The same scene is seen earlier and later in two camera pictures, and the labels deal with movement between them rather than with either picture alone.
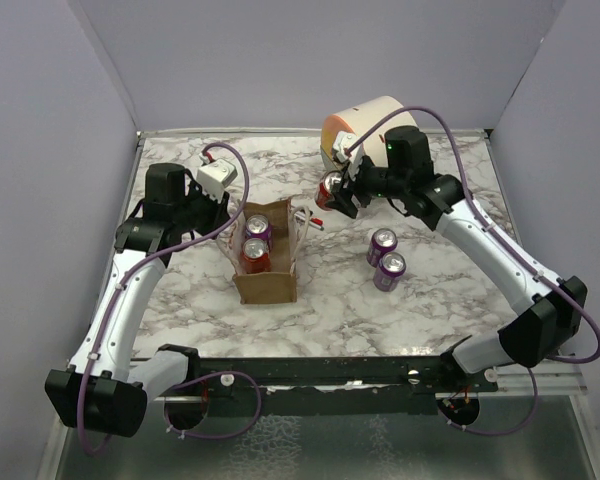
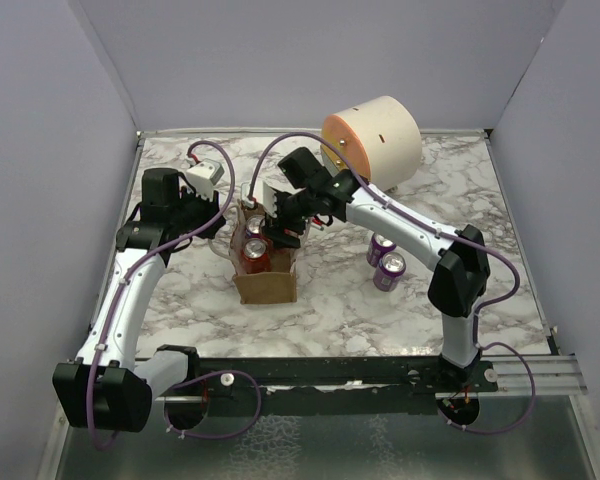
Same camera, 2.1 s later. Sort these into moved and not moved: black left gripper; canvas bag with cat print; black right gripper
Moved: black right gripper
Not moved: canvas bag with cat print; black left gripper
